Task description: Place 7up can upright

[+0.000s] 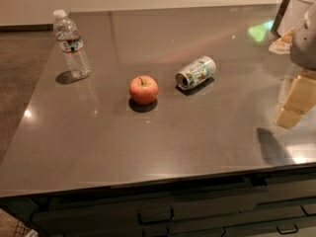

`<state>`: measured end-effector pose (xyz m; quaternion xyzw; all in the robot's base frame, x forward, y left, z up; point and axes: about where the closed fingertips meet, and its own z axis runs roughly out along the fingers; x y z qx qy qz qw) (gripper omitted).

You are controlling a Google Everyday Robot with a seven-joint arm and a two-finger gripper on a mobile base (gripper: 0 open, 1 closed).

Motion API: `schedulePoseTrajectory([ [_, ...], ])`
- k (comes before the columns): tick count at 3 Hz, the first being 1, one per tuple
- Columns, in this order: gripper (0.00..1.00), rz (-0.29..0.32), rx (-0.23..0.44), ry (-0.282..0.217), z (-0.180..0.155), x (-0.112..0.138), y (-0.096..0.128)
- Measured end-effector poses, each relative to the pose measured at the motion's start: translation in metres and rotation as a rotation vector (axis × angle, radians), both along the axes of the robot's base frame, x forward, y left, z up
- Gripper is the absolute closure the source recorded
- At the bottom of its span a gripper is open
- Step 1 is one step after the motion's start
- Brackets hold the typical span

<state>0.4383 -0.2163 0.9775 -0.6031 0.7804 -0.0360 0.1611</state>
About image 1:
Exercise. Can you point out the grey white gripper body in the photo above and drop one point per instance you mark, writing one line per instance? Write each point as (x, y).
(304, 46)

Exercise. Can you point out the clear plastic water bottle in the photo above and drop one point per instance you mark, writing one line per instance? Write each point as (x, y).
(71, 44)

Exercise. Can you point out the black drawer handle left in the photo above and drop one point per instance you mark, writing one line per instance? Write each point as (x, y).
(156, 214)

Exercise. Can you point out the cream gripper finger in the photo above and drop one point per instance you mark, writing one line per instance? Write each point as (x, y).
(282, 45)
(296, 98)

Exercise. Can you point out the white cylindrical container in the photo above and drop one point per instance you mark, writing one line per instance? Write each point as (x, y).
(289, 12)

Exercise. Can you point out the red apple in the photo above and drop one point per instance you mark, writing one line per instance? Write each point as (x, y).
(143, 90)

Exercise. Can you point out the dark drawer cabinet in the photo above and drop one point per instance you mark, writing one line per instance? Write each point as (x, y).
(233, 206)

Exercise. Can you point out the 7up soda can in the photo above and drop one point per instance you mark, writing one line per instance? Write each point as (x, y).
(195, 73)

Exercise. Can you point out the black drawer handle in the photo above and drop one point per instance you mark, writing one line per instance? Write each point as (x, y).
(287, 228)
(156, 214)

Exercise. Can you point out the black drawer handle right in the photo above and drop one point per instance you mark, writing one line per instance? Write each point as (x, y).
(287, 228)

